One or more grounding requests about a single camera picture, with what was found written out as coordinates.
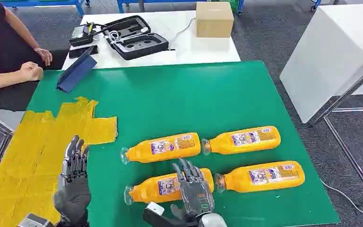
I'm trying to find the green crate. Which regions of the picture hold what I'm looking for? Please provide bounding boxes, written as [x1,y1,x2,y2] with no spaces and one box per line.
[211,0,241,13]

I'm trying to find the black cable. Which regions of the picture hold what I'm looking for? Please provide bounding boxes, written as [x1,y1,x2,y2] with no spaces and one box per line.
[90,23,108,35]

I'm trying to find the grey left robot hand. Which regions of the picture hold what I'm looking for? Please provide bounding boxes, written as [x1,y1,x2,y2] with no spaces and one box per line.
[53,135,92,227]

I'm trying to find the person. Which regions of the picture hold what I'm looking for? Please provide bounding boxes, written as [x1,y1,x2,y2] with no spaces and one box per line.
[0,0,70,112]

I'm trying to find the coiled white cable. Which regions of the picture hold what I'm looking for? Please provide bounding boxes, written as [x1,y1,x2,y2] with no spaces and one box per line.
[108,30,121,43]

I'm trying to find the person's right hand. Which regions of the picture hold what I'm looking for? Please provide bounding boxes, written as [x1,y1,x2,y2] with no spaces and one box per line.
[20,61,44,82]

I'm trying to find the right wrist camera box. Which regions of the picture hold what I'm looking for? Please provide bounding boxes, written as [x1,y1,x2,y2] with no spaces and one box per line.
[143,202,199,227]

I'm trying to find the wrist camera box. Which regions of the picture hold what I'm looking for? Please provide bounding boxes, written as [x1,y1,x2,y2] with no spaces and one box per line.
[143,202,199,227]
[18,213,54,227]

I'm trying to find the black device with yellow label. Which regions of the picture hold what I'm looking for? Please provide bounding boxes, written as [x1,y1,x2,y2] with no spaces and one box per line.
[69,22,95,47]

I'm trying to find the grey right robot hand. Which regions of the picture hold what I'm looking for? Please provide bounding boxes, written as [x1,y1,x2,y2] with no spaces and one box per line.
[170,158,215,221]

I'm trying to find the long white cable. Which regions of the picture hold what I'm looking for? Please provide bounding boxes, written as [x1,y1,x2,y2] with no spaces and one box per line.
[168,17,197,50]

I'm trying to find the open black foam case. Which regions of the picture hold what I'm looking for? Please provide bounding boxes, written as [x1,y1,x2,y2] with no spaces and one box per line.
[101,15,170,61]

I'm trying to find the green mat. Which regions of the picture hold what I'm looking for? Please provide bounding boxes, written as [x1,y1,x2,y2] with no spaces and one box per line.
[26,61,341,227]

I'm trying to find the blue cart frame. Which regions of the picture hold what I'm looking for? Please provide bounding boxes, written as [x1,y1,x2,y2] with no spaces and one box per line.
[116,0,245,16]
[0,0,91,18]

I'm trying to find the white cabinet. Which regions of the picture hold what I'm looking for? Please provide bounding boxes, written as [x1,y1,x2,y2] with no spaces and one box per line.
[279,3,363,124]

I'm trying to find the grey floor cable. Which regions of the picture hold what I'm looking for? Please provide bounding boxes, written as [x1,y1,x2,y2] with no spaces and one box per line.
[320,178,363,225]

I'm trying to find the white table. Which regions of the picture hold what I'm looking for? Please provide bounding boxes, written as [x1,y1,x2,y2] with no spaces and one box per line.
[61,10,242,71]

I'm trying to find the blue folding tablet case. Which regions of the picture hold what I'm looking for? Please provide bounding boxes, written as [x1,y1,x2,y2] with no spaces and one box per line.
[56,46,98,94]

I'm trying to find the cardboard box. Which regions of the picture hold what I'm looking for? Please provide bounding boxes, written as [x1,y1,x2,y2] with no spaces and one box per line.
[195,1,235,38]

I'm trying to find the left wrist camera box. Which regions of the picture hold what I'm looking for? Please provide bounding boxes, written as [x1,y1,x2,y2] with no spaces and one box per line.
[18,213,54,227]

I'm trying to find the orange drink bottle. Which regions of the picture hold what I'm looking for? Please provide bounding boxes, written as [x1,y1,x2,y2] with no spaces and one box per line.
[200,126,281,156]
[120,132,201,165]
[214,161,306,193]
[124,168,215,207]

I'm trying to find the person's left hand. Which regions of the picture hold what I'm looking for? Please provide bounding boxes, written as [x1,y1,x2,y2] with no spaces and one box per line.
[34,47,53,67]

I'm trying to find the large metal frame stand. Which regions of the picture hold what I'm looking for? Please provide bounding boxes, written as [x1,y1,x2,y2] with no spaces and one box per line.
[306,44,363,210]

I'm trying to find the yellow sheet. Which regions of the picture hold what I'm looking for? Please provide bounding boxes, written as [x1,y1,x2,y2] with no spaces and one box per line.
[0,96,119,227]

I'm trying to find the black phone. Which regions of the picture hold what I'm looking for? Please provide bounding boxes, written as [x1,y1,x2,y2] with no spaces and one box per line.
[69,45,99,59]

